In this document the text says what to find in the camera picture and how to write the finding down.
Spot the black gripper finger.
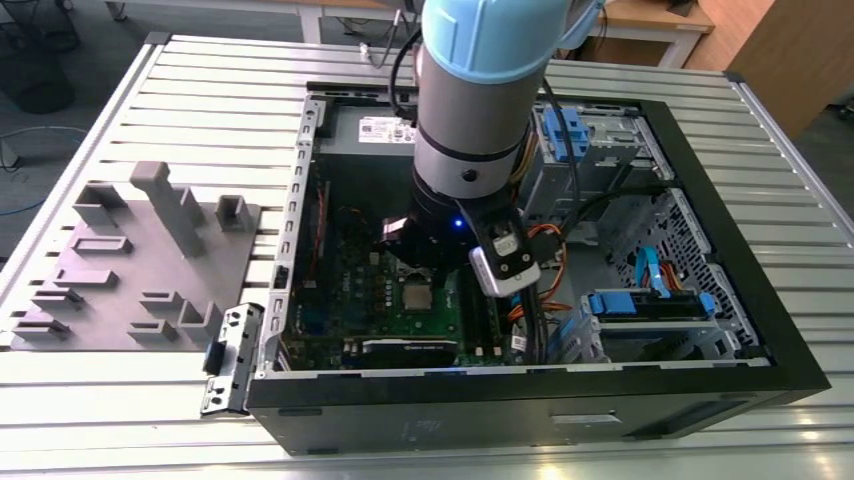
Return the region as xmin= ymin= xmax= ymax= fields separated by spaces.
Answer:
xmin=377 ymin=215 xmax=410 ymax=252

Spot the silver CPU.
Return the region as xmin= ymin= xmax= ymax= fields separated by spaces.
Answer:
xmin=401 ymin=285 xmax=436 ymax=313

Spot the CPU socket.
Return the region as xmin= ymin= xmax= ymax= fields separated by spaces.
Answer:
xmin=397 ymin=277 xmax=441 ymax=320

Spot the grey power supply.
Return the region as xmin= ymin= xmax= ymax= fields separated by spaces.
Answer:
xmin=313 ymin=106 xmax=428 ymax=224

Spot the green motherboard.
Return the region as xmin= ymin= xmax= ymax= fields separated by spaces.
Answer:
xmin=285 ymin=199 xmax=518 ymax=372

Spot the black graphics card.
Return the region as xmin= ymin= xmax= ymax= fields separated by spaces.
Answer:
xmin=358 ymin=338 xmax=462 ymax=369

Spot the grey metal drive cage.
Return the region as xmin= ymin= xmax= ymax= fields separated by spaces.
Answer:
xmin=518 ymin=104 xmax=675 ymax=226

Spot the blue drive bay latch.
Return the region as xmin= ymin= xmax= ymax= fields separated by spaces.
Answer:
xmin=541 ymin=106 xmax=592 ymax=164

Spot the hard disk in blue carrier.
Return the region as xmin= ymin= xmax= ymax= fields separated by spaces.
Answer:
xmin=585 ymin=290 xmax=716 ymax=321

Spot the grey parts rack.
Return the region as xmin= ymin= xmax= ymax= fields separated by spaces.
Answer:
xmin=7 ymin=160 xmax=265 ymax=354

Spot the black PC case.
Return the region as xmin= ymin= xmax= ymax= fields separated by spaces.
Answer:
xmin=242 ymin=79 xmax=832 ymax=456

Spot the grey metal disk cage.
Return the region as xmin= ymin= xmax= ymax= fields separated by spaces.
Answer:
xmin=572 ymin=289 xmax=761 ymax=364

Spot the black bin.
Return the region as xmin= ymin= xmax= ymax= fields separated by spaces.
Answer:
xmin=0 ymin=19 xmax=75 ymax=115

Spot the brown wooden cabinet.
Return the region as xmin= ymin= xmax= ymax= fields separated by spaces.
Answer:
xmin=685 ymin=0 xmax=854 ymax=139

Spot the thin red wire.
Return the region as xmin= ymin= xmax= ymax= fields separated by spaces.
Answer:
xmin=302 ymin=178 xmax=333 ymax=290

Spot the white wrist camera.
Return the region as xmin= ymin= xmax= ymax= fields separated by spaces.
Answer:
xmin=464 ymin=199 xmax=544 ymax=298

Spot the orange red wire bundle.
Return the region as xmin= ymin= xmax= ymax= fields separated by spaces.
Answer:
xmin=509 ymin=222 xmax=569 ymax=326

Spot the thick black cable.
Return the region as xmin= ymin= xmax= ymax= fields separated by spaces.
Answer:
xmin=518 ymin=184 xmax=672 ymax=364

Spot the black camera cable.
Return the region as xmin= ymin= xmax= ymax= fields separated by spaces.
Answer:
xmin=536 ymin=77 xmax=581 ymax=236
xmin=388 ymin=27 xmax=428 ymax=124

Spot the blue flat wire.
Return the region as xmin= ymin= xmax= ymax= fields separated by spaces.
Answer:
xmin=550 ymin=318 xmax=583 ymax=363
xmin=635 ymin=246 xmax=672 ymax=300

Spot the metal slot bracket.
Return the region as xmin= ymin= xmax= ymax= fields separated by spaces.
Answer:
xmin=197 ymin=301 xmax=266 ymax=417

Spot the wooden desk white frame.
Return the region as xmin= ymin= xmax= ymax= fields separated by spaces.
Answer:
xmin=599 ymin=0 xmax=716 ymax=69

